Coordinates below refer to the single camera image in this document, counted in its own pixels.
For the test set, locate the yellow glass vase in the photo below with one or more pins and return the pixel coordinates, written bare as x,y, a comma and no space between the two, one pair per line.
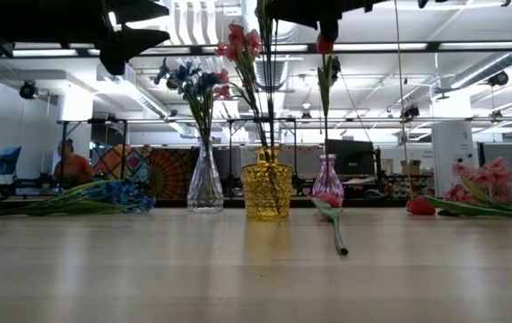
266,193

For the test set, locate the colourful mandala tapestry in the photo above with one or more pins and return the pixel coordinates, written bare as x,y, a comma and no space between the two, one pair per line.
172,172

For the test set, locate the black ceiling spotlight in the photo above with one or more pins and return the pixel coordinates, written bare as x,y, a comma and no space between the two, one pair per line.
499,78
411,112
28,89

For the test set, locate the black aluminium table frame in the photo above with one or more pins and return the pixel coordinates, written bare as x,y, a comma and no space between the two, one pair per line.
170,203

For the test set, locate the person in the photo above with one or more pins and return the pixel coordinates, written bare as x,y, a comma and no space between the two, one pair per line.
74,170

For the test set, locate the black background metal frame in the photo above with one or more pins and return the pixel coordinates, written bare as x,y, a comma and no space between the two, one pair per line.
170,120

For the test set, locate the white tower unit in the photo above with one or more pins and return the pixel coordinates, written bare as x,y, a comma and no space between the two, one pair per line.
453,152

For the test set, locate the cardboard box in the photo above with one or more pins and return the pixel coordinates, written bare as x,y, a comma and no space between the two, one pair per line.
411,167

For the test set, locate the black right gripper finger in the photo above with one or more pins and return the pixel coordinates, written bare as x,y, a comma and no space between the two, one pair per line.
309,13

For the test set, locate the clear glass vase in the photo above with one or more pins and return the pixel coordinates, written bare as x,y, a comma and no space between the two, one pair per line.
205,188

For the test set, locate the pink glass vase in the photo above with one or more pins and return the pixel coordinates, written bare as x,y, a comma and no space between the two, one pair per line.
327,179

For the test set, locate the blue artificial flower bunch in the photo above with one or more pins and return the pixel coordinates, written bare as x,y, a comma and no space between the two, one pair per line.
121,193
188,74

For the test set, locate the black computer monitor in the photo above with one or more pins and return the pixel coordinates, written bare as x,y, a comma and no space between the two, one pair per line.
349,157

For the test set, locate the silver ventilation duct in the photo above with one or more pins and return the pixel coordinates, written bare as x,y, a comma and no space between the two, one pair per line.
488,67

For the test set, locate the blue computer monitor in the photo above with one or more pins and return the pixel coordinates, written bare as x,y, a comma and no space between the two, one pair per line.
8,159

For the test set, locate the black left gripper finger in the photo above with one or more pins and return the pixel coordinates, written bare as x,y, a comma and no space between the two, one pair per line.
125,45
139,11

